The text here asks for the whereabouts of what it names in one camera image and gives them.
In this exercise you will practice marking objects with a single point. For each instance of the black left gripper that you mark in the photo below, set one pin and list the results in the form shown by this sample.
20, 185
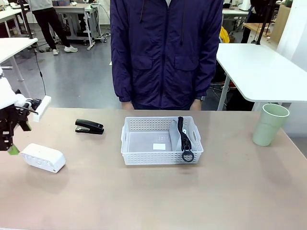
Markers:
6, 122

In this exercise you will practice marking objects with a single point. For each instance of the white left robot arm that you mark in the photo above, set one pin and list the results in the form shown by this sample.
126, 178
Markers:
4, 92

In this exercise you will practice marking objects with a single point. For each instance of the white perforated plastic basket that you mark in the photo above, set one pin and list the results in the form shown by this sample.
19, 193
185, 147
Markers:
144, 158

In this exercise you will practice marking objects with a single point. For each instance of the person's right hand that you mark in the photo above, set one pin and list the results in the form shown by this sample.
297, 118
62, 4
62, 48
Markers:
127, 106

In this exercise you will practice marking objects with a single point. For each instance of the person's left hand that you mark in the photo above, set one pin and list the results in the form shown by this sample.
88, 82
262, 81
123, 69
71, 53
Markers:
195, 105

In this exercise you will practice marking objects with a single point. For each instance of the white rounded speaker box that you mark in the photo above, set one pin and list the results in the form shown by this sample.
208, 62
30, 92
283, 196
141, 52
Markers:
43, 158

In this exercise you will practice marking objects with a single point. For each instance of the black stapler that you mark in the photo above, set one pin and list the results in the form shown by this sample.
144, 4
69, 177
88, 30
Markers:
90, 125

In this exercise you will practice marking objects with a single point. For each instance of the small white side table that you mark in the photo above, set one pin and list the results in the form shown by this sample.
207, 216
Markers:
12, 45

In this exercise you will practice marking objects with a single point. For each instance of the black clamped pole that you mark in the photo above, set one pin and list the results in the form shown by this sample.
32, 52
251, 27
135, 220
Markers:
262, 24
27, 21

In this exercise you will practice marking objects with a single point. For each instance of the background person in black trousers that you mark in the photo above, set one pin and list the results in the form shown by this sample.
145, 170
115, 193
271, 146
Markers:
51, 21

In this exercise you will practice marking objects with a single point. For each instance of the grey background workbench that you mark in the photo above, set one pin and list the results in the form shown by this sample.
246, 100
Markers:
72, 9

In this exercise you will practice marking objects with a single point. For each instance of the white paper label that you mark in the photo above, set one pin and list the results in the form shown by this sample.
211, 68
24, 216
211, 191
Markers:
159, 146

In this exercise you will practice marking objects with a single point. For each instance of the grey pouch with black zipper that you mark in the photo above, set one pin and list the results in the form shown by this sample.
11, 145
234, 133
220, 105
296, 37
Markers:
185, 143

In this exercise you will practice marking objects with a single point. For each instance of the person's purple jacket torso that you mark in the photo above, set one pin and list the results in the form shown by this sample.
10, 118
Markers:
165, 48

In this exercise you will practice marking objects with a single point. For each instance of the yellow background object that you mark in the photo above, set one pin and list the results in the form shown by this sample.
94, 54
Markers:
224, 36

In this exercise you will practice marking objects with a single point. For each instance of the pale green plastic cup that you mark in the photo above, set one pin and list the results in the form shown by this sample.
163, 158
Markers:
267, 129

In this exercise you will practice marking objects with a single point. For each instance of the large white side table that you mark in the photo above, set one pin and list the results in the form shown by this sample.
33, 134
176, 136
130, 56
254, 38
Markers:
259, 72

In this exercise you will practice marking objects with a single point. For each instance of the light wooden cabinet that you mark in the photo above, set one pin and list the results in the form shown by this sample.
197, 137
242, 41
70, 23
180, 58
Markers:
281, 21

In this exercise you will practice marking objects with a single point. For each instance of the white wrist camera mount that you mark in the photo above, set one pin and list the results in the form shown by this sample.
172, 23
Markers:
42, 107

